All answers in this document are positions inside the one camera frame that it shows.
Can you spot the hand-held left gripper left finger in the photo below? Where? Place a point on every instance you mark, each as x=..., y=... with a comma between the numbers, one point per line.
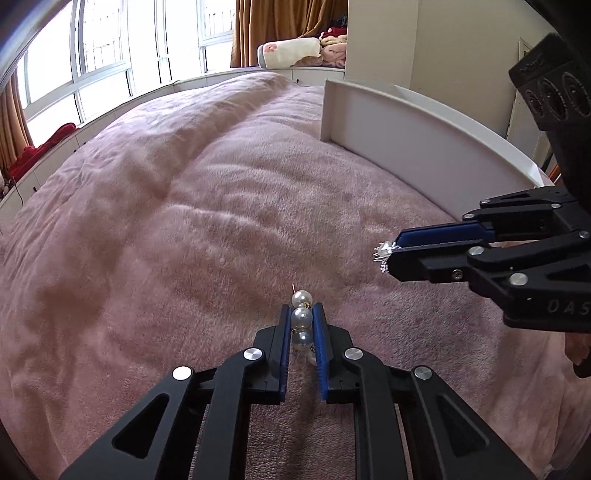
x=281, y=350

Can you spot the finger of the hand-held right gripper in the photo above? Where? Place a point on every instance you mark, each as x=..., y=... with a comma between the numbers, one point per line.
x=429, y=265
x=443, y=233

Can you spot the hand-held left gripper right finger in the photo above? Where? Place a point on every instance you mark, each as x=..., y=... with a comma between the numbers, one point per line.
x=321, y=350

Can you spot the pearl drop earring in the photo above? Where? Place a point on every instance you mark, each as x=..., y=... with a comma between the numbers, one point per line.
x=302, y=317

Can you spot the silver flower earring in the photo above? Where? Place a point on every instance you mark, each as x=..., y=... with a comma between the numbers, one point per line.
x=384, y=253

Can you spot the white bed footboard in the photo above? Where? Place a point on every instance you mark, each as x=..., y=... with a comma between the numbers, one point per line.
x=415, y=134

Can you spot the person's right hand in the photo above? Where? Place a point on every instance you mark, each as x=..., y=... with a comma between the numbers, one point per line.
x=577, y=346

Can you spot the white door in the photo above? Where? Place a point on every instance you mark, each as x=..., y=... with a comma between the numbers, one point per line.
x=519, y=120

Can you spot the orange chair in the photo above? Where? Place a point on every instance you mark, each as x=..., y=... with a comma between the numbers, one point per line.
x=551, y=171

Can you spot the pink fleece blanket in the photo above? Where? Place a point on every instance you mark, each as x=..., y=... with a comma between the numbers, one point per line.
x=184, y=230

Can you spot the tall white cabinet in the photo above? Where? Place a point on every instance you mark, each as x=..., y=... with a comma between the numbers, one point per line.
x=378, y=37

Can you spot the rolled white flower blanket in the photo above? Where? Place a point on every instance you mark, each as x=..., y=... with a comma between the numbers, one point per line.
x=286, y=50

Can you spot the brown curtain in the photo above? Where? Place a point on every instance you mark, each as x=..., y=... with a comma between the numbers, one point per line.
x=14, y=129
x=277, y=18

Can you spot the red cloth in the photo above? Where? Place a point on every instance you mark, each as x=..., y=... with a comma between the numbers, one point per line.
x=41, y=147

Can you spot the white-framed bay window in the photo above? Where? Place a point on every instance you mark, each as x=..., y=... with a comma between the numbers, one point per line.
x=101, y=37

